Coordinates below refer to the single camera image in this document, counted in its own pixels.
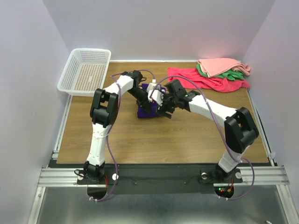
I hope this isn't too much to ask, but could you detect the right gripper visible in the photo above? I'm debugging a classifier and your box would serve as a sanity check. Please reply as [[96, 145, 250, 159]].
[[154, 91, 178, 119]]

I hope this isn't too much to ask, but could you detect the salmon pink towel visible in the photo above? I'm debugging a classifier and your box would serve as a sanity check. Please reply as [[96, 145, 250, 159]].
[[198, 58, 251, 77]]

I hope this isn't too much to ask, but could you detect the white plastic basket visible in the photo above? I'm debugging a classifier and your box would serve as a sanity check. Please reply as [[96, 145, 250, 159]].
[[57, 48, 111, 97]]

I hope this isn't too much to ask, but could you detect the hot pink towel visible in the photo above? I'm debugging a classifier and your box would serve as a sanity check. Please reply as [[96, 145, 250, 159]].
[[167, 67, 250, 93]]

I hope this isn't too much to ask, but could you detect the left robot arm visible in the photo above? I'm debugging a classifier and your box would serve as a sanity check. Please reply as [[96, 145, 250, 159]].
[[80, 70, 151, 184]]

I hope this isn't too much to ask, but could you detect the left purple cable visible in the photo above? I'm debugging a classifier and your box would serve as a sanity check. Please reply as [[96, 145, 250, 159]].
[[90, 69, 156, 203]]

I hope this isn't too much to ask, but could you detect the purple towel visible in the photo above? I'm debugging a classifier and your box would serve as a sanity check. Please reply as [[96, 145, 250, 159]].
[[136, 83, 167, 119]]

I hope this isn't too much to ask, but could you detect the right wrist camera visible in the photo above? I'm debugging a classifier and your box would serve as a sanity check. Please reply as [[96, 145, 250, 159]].
[[148, 90, 164, 106]]

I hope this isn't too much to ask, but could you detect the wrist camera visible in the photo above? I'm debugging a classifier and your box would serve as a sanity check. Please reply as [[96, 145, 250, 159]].
[[148, 90, 164, 106], [146, 83, 160, 93]]

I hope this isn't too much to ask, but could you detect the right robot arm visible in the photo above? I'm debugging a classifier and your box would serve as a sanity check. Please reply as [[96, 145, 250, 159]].
[[148, 79, 259, 182]]

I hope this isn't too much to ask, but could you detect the green towel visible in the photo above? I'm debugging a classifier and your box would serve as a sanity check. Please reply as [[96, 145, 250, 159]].
[[196, 64, 245, 81]]

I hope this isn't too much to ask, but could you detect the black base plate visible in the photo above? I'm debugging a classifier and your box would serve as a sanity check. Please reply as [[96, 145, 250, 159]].
[[48, 163, 243, 194]]

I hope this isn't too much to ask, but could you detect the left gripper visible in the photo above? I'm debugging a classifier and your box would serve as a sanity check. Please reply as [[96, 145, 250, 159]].
[[128, 88, 151, 116]]

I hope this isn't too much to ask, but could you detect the aluminium frame rail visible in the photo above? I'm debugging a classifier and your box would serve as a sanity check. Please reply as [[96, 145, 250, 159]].
[[38, 167, 290, 187]]

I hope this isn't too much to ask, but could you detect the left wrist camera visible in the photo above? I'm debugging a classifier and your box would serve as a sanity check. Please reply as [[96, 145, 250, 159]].
[[146, 83, 160, 93]]

